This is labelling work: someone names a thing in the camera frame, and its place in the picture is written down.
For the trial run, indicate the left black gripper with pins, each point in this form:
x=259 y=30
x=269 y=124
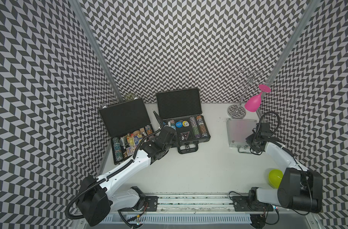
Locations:
x=175 y=138

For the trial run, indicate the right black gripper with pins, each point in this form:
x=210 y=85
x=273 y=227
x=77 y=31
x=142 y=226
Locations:
x=248 y=140

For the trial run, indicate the silver aluminium poker case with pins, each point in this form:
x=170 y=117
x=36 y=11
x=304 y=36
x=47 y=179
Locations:
x=238 y=130

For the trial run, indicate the black poker case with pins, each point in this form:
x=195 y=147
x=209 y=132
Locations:
x=184 y=105
x=124 y=118

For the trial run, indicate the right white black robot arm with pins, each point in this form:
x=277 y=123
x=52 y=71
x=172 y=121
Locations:
x=300 y=188

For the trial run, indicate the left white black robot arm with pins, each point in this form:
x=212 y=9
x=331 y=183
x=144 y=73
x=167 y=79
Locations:
x=99 y=195

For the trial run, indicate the blue small blind button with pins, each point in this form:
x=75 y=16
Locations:
x=179 y=124

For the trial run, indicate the triangular all in marker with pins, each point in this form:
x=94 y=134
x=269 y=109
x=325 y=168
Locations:
x=186 y=136

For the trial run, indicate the yellow white dealer chip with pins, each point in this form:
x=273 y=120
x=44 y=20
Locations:
x=186 y=124

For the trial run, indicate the pink plastic wine glass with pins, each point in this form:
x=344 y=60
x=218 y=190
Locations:
x=254 y=102

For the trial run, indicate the yellow-green plastic ball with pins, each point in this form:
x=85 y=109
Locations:
x=274 y=178

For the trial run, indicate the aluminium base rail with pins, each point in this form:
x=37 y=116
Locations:
x=183 y=203

